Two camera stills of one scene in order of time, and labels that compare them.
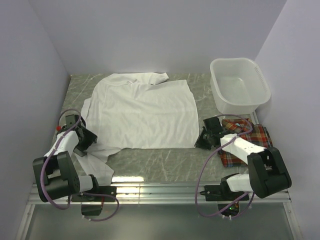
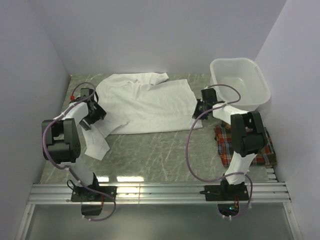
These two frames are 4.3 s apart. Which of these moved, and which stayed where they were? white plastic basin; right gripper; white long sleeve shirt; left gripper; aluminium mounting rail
Moved: white long sleeve shirt; left gripper; right gripper
Stayed: aluminium mounting rail; white plastic basin
